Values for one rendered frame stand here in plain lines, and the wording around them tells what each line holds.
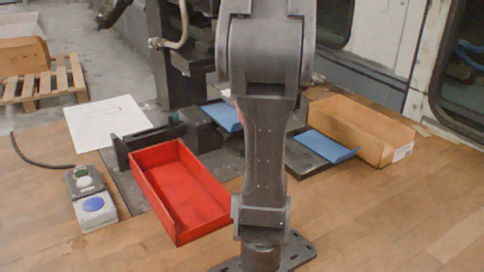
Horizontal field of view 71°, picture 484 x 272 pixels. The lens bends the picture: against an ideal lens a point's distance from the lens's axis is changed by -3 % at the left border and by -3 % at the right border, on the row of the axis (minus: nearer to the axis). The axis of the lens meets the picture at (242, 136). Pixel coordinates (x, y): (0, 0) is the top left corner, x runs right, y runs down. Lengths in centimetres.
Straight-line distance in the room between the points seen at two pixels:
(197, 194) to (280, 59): 47
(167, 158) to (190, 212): 18
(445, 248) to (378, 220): 12
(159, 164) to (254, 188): 41
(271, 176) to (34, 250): 46
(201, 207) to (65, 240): 25
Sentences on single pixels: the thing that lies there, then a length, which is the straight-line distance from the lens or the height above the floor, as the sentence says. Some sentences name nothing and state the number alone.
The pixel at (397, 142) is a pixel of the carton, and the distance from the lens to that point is 96.
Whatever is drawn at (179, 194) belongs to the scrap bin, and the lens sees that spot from 75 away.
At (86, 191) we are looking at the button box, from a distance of 77.
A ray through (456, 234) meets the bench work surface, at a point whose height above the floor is 90.
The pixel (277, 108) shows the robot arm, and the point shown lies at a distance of 36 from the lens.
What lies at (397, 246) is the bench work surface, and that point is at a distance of 70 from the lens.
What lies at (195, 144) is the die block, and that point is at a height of 93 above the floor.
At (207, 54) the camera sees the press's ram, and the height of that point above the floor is 114.
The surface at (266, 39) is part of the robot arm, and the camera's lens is 33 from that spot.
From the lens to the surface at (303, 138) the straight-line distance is 90.
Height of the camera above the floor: 138
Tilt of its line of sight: 31 degrees down
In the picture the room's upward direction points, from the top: straight up
